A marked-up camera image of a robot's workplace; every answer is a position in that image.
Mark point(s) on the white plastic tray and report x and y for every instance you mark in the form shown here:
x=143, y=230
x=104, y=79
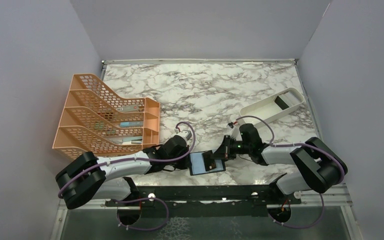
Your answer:
x=267, y=110

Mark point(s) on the orange file organizer rack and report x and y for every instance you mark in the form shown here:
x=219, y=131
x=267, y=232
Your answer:
x=90, y=122

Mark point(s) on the black card in tray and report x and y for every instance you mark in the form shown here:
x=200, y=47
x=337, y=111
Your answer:
x=281, y=103

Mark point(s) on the black mounting rail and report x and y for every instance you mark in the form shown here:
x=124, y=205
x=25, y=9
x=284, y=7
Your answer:
x=201, y=201

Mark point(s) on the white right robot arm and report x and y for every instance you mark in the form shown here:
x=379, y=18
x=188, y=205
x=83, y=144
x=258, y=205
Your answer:
x=319, y=168

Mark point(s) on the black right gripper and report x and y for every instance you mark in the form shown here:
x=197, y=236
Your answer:
x=224, y=151

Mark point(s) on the grey box in rack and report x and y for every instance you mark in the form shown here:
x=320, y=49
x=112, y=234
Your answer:
x=129, y=108

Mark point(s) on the blue box in rack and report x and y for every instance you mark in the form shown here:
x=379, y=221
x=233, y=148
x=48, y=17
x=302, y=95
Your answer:
x=131, y=124

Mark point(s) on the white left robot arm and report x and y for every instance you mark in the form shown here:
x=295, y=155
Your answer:
x=93, y=177

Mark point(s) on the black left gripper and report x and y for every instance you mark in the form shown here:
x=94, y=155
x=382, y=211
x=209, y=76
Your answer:
x=186, y=162

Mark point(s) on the black card holder wallet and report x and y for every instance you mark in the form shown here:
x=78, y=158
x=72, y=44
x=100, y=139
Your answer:
x=201, y=163

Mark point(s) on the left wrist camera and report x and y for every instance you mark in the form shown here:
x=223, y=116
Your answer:
x=185, y=134

